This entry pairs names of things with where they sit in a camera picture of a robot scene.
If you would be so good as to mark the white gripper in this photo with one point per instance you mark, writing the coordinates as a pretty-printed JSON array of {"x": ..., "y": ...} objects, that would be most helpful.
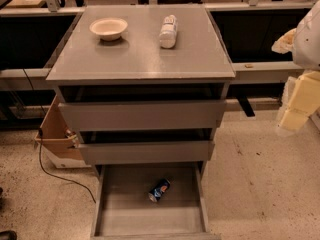
[{"x": 307, "y": 43}]

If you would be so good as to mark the blue pepsi can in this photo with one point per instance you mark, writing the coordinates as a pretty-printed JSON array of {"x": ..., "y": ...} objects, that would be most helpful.
[{"x": 158, "y": 190}]

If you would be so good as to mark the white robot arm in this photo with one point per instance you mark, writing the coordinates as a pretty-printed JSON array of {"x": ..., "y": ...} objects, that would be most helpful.
[{"x": 306, "y": 46}]

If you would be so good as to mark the grey top drawer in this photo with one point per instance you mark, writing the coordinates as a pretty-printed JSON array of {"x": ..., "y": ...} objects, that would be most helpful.
[{"x": 142, "y": 115}]

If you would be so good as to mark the grey drawer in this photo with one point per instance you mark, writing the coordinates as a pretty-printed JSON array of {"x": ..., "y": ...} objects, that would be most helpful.
[
  {"x": 142, "y": 115},
  {"x": 146, "y": 152},
  {"x": 125, "y": 212}
]

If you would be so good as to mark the grey drawer cabinet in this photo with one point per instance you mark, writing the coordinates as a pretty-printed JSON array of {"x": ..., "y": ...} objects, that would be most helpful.
[{"x": 135, "y": 68}]

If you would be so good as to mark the grey middle drawer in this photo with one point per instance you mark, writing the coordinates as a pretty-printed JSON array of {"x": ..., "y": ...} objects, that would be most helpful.
[{"x": 146, "y": 152}]

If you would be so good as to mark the grey bottom drawer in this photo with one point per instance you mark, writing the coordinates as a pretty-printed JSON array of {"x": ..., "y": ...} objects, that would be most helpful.
[{"x": 125, "y": 212}]

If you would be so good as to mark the white plastic bottle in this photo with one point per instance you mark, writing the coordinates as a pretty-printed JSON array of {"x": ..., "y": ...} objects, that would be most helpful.
[{"x": 168, "y": 32}]

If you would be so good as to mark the white paper bowl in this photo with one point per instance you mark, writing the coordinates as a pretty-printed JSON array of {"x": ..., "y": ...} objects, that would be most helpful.
[{"x": 108, "y": 29}]

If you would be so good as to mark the brown cardboard box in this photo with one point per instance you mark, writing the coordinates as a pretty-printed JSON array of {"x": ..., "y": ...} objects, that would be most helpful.
[{"x": 56, "y": 136}]

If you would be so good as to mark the black shoe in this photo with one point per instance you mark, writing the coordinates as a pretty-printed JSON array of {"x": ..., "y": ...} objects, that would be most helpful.
[{"x": 8, "y": 235}]

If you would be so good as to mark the grey metal rail frame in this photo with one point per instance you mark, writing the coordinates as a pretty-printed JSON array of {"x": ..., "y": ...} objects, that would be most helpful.
[{"x": 248, "y": 71}]

